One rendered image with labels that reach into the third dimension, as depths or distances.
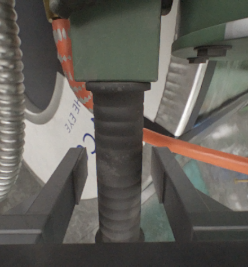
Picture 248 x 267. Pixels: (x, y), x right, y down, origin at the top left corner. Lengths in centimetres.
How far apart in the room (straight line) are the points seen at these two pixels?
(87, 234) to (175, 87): 142
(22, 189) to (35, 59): 79
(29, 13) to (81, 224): 131
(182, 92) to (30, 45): 84
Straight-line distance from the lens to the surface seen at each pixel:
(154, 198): 204
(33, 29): 103
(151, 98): 31
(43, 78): 97
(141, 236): 18
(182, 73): 28
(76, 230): 154
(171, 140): 18
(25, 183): 138
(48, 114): 61
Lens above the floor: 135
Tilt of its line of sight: 47 degrees down
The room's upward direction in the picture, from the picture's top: 72 degrees clockwise
